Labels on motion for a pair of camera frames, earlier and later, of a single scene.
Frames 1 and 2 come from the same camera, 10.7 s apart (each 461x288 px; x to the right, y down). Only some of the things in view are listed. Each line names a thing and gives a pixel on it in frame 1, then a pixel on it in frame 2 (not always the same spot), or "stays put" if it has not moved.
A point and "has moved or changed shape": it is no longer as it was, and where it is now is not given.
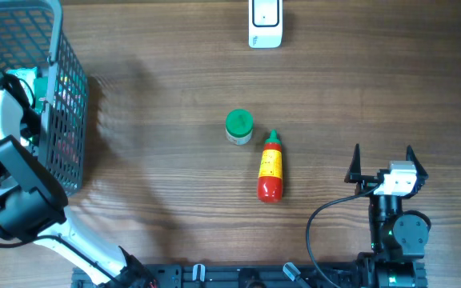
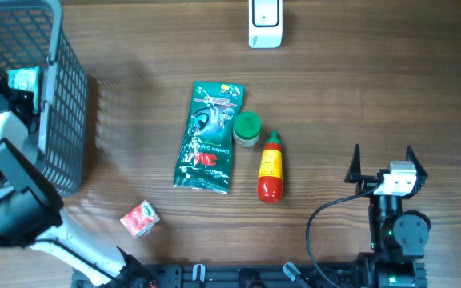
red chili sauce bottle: [270, 183] stays put
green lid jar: [239, 126] has moved or changed shape
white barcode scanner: [265, 24] stays put
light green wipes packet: [28, 74] stays put
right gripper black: [366, 182] stays put
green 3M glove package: [40, 85] to [205, 152]
